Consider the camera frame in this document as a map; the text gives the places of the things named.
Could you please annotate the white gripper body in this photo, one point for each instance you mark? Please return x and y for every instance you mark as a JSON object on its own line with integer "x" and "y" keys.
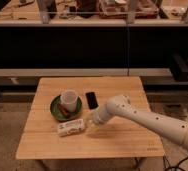
{"x": 101, "y": 116}

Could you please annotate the white plastic bottle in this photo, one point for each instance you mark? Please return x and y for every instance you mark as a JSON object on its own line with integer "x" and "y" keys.
{"x": 71, "y": 127}

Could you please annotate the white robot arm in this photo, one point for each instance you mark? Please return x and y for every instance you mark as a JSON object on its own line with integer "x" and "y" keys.
{"x": 175, "y": 130}

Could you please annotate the black smartphone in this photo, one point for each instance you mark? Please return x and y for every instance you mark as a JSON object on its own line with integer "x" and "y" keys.
{"x": 91, "y": 100}

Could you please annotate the white cup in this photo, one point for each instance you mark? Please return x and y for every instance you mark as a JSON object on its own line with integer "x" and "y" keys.
{"x": 69, "y": 99}

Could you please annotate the brown sausage on plate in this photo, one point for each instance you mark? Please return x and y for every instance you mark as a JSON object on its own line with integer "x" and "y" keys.
{"x": 64, "y": 111}

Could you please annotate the wooden folding table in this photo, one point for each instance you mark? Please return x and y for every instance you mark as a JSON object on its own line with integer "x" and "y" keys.
{"x": 118, "y": 139}

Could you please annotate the green plate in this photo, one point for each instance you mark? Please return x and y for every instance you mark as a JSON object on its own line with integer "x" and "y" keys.
{"x": 59, "y": 116}

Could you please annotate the long wooden shelf bench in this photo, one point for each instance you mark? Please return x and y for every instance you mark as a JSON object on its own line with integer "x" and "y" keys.
{"x": 32, "y": 76}

